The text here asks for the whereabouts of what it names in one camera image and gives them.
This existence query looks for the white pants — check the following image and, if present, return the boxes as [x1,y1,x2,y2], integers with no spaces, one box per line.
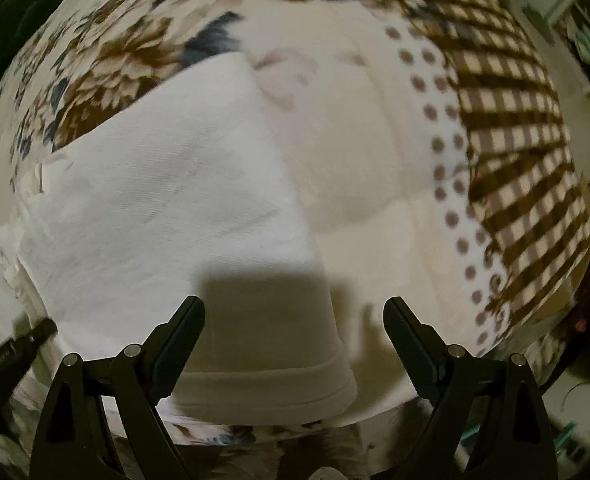
[0,53,357,426]

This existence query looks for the floral and checked bedspread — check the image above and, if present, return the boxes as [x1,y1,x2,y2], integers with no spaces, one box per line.
[0,0,590,451]

